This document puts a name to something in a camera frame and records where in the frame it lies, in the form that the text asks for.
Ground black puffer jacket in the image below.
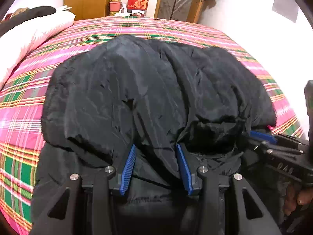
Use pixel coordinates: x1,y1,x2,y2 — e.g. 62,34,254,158
31,35,277,234

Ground person's right hand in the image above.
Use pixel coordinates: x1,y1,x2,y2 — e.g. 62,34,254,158
283,184,313,216

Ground pink plaid bed sheet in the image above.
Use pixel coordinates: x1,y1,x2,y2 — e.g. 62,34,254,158
1,17,306,234

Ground white tote bag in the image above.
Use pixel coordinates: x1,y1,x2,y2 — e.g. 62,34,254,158
116,3,129,16

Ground pink plastic bucket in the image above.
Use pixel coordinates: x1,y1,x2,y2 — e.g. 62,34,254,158
109,1,121,12

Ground red gift box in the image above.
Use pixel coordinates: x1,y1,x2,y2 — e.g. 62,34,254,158
127,0,149,11

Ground white folded quilt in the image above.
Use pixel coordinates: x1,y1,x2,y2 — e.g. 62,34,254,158
1,11,75,87

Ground black folded garment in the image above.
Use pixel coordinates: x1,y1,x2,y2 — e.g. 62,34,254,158
1,6,56,36

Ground brown teddy bear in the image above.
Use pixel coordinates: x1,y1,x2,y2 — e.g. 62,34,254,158
11,7,29,18

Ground grey wall panel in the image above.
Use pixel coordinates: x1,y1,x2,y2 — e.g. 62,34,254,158
272,0,299,23

